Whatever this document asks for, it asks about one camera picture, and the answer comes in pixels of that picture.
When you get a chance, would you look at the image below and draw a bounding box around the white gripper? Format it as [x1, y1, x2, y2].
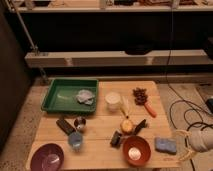
[175, 130, 213, 161]

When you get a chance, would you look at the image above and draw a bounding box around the blue sponge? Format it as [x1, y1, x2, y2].
[154, 137, 177, 155]

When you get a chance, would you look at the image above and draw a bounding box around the dark green vegetable toy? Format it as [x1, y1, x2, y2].
[133, 119, 147, 135]

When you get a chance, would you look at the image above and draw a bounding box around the orange bowl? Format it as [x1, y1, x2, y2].
[122, 136, 151, 166]

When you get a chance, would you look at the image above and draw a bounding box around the yellow round fruit toy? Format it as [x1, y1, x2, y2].
[120, 119, 134, 134]

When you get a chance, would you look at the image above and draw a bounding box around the cream stick utensil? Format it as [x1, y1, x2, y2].
[121, 96, 129, 119]

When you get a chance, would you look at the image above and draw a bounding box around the white shelf rack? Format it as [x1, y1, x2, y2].
[4, 0, 213, 68]

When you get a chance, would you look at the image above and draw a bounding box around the white plastic cup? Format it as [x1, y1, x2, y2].
[105, 92, 121, 112]

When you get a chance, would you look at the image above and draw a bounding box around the small metal can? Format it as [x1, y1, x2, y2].
[74, 117, 86, 132]

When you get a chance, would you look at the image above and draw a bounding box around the blue cup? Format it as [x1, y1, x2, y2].
[68, 132, 83, 150]

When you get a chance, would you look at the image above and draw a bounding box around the crumpled grey cloth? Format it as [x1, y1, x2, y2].
[76, 89, 95, 105]

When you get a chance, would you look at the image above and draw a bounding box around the green plastic tray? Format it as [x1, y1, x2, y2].
[41, 78, 99, 115]

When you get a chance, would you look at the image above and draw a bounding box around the purple bowl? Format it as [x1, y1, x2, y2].
[30, 143, 64, 171]

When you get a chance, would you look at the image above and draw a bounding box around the brush with orange handle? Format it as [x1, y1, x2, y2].
[133, 87, 157, 118]

